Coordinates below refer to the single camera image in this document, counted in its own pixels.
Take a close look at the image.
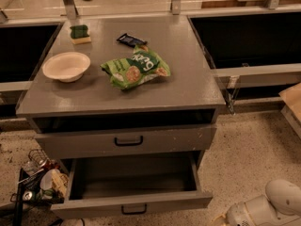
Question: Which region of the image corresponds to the green yellow sponge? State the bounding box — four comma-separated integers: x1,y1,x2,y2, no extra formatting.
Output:
70,24,91,44

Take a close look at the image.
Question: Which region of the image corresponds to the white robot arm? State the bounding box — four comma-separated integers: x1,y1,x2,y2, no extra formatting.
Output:
209,179,301,226

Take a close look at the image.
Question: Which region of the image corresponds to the grey drawer cabinet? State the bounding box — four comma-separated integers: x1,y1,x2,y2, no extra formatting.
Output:
16,14,227,162

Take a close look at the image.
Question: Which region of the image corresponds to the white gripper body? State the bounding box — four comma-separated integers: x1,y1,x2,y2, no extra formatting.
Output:
226,202,250,226

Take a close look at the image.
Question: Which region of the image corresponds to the grey drawer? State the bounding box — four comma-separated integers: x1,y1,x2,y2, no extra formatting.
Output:
36,125,216,159
51,152,213,219

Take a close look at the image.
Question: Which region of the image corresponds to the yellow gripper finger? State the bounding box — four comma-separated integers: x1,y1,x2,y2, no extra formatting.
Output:
210,215,226,226

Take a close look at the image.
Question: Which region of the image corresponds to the dark blue snack wrapper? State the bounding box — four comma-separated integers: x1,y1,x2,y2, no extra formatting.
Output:
118,33,147,47

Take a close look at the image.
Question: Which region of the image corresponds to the white cup in rack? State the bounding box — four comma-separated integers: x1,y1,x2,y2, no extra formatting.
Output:
40,169,59,190

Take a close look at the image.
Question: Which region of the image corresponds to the grey top drawer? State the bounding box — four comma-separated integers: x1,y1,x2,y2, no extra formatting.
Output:
36,125,216,159

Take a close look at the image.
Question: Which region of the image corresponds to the white bowl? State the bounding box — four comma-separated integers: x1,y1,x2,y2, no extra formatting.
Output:
42,52,90,83

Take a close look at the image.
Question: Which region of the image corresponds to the cardboard box at right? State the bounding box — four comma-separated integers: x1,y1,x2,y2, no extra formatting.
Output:
279,83,301,138

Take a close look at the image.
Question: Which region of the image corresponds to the green chip bag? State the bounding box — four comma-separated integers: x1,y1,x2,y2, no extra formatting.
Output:
101,45,171,90

